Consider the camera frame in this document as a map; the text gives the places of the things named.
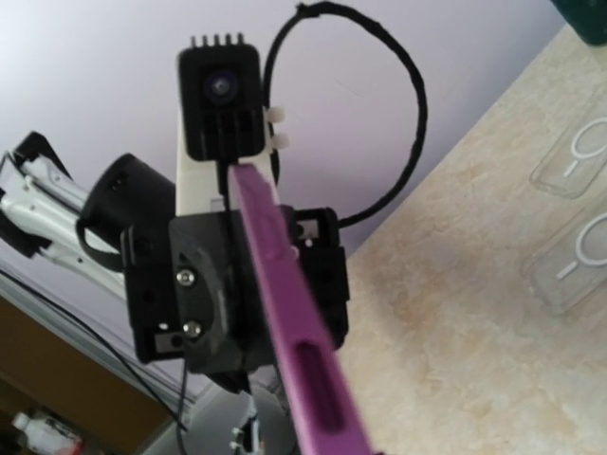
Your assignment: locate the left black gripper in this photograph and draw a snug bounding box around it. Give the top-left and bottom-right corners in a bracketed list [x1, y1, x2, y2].
[122, 207, 350, 374]

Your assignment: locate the purple-edged black-screen phone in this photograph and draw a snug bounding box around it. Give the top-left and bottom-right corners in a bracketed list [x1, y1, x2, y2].
[229, 164, 373, 454]

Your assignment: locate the clear magsafe phone case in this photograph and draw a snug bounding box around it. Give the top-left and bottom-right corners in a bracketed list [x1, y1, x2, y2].
[521, 209, 606, 315]

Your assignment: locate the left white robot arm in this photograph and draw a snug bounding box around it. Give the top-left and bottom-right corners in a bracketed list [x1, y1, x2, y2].
[1, 133, 369, 454]

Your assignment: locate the clear case far left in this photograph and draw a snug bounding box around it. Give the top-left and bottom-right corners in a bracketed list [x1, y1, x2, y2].
[529, 85, 606, 199]

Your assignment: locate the dark green mug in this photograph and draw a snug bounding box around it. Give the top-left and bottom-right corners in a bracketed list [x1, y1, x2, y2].
[551, 0, 607, 46]

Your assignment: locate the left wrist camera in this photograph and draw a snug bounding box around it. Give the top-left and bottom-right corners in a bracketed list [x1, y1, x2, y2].
[175, 33, 290, 214]

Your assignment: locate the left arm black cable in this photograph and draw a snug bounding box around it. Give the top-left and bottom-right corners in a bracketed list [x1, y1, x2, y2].
[263, 2, 431, 228]

